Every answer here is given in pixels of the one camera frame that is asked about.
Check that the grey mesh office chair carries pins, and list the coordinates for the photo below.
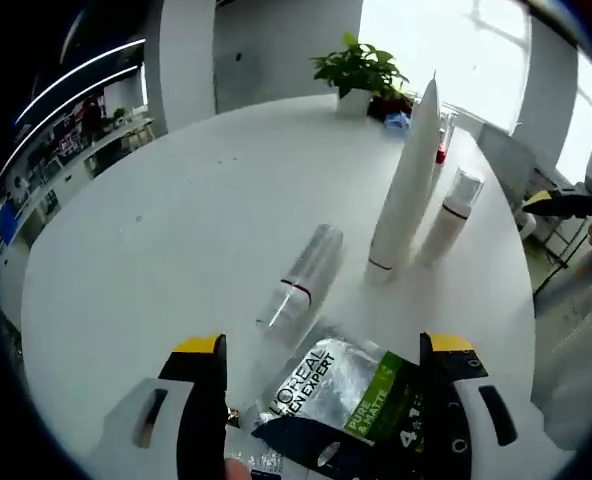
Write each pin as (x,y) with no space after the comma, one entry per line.
(571,360)

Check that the blue container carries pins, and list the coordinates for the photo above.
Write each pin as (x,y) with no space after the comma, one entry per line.
(6,225)

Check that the light blue bag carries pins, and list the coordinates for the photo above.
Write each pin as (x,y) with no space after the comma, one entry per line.
(396,120)

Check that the small white skincare bottle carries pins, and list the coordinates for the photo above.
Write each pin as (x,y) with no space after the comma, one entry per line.
(301,280)
(448,225)

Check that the white skincare tube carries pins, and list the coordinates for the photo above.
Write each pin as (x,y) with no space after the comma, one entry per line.
(411,190)

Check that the dark red object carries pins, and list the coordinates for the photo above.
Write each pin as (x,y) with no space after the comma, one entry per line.
(393,105)

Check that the green silver skincare sachet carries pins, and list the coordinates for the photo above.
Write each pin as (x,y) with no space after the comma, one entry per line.
(336,395)

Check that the long white counter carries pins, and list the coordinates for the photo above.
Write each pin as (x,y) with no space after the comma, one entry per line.
(76,165)

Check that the green potted plant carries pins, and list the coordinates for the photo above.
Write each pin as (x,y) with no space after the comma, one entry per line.
(358,70)

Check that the white red-collar pump bottle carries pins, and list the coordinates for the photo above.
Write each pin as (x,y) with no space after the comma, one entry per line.
(443,145)

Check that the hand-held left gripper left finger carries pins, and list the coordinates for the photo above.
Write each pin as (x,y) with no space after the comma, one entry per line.
(161,430)

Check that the person's left hand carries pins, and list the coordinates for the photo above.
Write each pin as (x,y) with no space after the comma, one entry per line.
(237,471)

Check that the ceiling light strip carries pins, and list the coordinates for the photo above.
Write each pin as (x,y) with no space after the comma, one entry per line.
(76,75)
(66,107)

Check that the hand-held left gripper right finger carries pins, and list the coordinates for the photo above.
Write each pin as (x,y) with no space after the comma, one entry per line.
(496,425)

